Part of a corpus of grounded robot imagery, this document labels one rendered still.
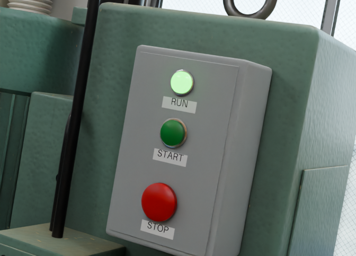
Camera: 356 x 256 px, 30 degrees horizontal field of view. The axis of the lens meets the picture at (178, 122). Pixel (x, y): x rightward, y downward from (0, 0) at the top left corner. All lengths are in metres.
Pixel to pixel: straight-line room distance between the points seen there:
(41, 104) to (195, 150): 0.26
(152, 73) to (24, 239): 0.18
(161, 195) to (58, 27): 0.31
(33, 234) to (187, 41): 0.22
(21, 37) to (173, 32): 0.22
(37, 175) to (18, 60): 0.13
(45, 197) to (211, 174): 0.26
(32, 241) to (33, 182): 0.16
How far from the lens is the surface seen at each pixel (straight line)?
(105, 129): 0.62
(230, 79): 0.50
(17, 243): 0.59
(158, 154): 0.52
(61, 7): 2.48
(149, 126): 0.53
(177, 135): 0.51
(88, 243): 0.60
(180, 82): 0.51
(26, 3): 2.36
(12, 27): 0.75
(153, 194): 0.51
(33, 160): 0.73
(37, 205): 0.72
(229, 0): 0.69
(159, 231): 0.53
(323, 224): 0.68
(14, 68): 0.75
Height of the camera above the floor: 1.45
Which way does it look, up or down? 3 degrees down
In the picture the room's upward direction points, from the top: 10 degrees clockwise
